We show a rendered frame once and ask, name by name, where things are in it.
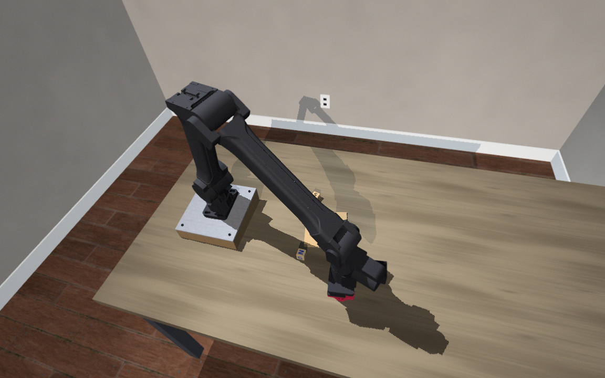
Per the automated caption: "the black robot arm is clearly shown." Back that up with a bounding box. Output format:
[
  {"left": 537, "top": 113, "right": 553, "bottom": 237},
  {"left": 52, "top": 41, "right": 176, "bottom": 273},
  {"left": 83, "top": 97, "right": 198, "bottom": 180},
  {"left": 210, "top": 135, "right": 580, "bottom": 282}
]
[{"left": 165, "top": 81, "right": 387, "bottom": 291}]

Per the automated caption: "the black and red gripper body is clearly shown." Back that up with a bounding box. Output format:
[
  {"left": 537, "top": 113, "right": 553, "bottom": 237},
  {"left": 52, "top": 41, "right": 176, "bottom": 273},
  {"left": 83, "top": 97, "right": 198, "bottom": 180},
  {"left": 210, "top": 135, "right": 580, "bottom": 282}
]
[{"left": 327, "top": 265, "right": 354, "bottom": 298}]

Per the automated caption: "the beige flat mat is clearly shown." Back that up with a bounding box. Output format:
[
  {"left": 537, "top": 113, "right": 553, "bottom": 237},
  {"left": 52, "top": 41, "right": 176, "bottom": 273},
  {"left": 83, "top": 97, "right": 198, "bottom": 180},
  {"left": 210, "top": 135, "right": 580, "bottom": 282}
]
[{"left": 304, "top": 212, "right": 347, "bottom": 247}]

